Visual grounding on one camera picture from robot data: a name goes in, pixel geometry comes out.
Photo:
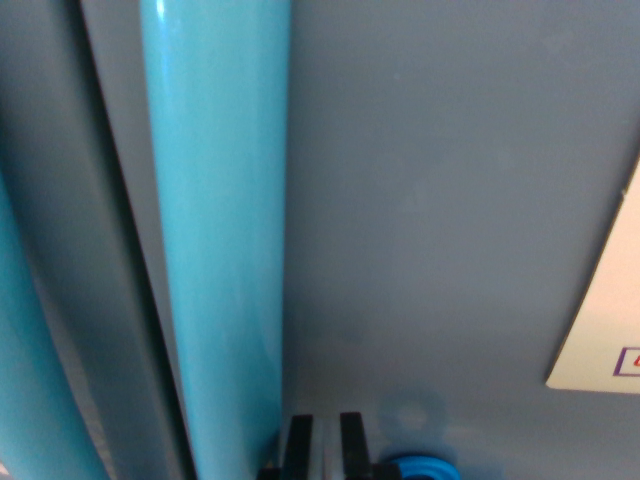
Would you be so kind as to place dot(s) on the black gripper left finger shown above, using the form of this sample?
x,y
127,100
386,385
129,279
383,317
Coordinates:
x,y
300,445

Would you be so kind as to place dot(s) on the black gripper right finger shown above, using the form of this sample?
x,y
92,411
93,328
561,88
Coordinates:
x,y
352,445

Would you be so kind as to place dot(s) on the grey fridge door with card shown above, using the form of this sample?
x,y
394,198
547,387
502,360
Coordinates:
x,y
425,200

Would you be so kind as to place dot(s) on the cream shopping list card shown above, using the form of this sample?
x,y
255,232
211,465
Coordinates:
x,y
610,310

